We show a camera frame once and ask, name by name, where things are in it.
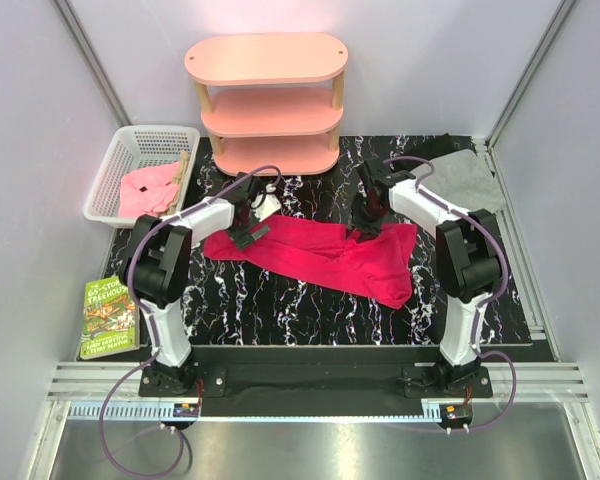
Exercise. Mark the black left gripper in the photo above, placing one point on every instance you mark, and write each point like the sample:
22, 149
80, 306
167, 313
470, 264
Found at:
242, 237

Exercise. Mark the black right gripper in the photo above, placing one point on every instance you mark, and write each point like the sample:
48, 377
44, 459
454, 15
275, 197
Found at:
367, 230

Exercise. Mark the red t-shirt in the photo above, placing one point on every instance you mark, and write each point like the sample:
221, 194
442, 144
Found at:
325, 255

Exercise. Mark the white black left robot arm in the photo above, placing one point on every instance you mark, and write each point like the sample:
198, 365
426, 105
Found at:
156, 268

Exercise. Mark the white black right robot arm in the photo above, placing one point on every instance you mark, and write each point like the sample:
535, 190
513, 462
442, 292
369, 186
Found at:
471, 266

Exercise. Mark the black folded t-shirt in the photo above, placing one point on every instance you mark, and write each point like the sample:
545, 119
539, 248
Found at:
430, 148

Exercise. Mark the grey folded t-shirt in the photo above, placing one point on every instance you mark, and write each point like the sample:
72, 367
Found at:
464, 179

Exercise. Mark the beige cloth in basket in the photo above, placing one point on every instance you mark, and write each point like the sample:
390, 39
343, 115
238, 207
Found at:
177, 180

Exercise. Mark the light pink cloth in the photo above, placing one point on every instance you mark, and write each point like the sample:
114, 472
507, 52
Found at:
146, 191

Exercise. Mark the pink three-tier shelf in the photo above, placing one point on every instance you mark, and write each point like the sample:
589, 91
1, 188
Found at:
274, 98

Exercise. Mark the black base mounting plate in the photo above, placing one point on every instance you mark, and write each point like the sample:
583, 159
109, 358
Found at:
315, 383

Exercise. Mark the green treehouse book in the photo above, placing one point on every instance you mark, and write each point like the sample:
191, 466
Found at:
110, 320

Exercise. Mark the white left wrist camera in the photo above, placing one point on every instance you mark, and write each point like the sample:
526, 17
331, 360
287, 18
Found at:
265, 205

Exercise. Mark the aluminium frame rail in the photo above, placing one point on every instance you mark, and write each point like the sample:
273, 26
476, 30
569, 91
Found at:
111, 391

